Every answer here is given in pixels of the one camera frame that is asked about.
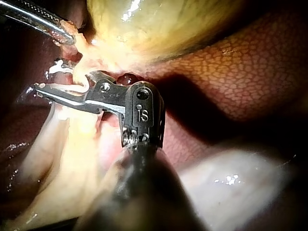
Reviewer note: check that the left arm instrument jaw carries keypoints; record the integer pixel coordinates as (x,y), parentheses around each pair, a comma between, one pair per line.
(53,32)
(36,13)

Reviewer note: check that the thin tube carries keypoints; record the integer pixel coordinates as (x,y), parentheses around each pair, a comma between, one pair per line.
(83,125)

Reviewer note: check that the gallbladder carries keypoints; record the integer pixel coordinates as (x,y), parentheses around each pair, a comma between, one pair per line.
(156,26)

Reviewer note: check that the white clip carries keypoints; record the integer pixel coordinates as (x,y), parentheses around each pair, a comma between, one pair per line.
(57,67)
(72,87)

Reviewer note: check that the dark red liver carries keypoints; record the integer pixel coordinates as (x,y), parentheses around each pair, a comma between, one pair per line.
(240,79)

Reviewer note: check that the right arm instrument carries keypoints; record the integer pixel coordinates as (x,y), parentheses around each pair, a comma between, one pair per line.
(144,113)

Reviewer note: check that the right arm instrument jaw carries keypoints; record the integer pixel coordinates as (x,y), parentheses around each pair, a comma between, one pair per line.
(67,99)
(101,76)

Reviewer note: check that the pale fatty tissue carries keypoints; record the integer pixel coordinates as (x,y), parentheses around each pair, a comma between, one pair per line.
(60,173)
(235,183)

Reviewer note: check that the dark right arm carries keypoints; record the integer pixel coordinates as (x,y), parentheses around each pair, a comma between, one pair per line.
(144,192)

